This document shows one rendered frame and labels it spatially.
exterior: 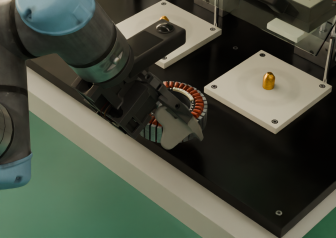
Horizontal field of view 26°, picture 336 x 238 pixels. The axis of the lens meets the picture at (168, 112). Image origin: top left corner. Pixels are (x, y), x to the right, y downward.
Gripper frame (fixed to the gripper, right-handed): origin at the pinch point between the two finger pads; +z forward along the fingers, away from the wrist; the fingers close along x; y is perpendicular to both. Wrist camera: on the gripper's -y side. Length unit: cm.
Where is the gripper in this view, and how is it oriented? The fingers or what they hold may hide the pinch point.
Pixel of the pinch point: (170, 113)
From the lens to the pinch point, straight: 107.9
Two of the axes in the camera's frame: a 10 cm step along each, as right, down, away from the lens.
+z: 3.6, 4.3, 8.3
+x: 7.2, 4.5, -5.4
